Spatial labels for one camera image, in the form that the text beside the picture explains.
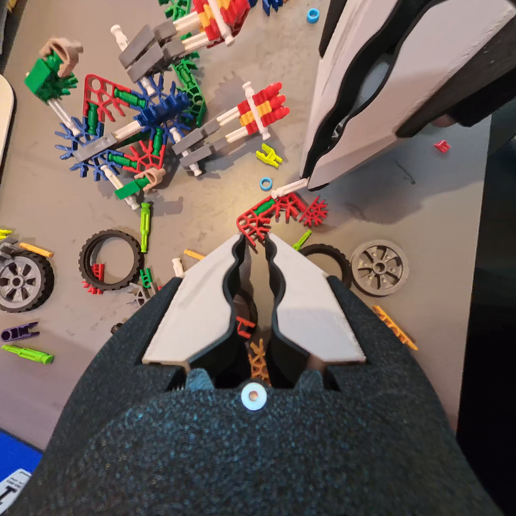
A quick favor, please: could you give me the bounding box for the purple connector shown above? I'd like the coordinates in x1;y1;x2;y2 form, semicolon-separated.
0;321;40;343

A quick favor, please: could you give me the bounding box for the small yellow clip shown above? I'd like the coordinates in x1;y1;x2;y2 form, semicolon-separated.
256;143;284;169

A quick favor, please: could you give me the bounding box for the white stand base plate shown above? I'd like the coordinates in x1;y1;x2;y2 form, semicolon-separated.
0;74;16;171

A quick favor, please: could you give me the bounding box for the grey spoked wheel with tyre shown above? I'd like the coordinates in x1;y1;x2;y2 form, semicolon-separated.
0;252;55;313

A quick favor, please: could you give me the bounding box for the yellow sun connector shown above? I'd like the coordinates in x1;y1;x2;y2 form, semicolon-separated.
372;305;419;352
248;338;270;380

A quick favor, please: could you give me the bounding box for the black tyre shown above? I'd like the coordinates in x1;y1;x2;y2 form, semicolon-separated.
300;244;352;289
78;230;145;292
235;288;259;336

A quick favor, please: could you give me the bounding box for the multicolour construction toy model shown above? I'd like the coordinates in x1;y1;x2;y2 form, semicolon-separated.
24;0;291;210

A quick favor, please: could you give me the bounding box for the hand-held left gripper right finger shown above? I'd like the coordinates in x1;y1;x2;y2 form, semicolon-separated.
264;234;367;388

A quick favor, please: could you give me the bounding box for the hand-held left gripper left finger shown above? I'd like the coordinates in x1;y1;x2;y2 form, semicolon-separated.
142;233;252;388

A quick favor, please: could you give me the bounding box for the grey snowflake connector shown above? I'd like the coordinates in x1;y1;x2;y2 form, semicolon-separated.
127;282;152;308

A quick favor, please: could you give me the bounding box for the small red connector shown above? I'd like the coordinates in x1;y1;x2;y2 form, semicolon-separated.
82;264;106;295

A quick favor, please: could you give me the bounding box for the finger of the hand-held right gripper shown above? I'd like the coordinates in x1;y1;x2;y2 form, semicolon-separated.
299;0;425;179
307;0;516;191

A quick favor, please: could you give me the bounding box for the green connector chain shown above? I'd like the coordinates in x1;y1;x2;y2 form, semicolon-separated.
158;0;209;127

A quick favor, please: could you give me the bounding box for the blue bin with square tag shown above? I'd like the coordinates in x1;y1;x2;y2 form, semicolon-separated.
0;429;44;513

